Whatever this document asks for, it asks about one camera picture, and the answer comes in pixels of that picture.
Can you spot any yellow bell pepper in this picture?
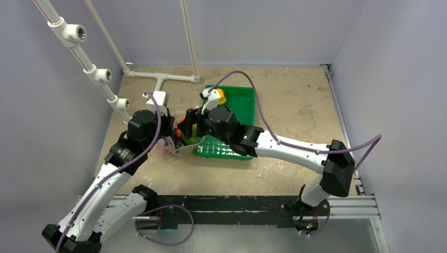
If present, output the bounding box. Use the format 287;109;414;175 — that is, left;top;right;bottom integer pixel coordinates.
217;88;227;105

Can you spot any clear zip top bag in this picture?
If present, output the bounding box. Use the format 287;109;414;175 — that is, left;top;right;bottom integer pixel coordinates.
156;111;205;157

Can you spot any green orange mango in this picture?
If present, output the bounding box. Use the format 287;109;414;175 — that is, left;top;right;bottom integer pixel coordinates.
181;124;200;145

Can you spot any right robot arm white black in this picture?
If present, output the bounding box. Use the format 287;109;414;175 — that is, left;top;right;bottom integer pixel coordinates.
178;106;355;215

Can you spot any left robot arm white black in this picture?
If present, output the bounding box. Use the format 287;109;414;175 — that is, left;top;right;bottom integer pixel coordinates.
42;106;174;252

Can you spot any green plastic tray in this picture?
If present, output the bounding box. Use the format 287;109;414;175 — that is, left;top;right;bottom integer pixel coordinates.
196;85;256;161

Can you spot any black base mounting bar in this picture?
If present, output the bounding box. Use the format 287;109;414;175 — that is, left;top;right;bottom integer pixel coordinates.
152;195;315;229

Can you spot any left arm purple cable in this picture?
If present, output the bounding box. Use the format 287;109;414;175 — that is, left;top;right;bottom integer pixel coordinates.
54;91;162;253

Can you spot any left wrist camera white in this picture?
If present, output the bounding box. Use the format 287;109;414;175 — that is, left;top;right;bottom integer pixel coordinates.
142;91;169;116

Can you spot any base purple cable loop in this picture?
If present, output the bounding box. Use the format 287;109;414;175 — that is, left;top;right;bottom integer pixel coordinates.
134;205;195;247

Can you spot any aluminium frame rail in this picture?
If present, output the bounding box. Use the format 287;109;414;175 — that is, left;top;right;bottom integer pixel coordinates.
75;64;390;253

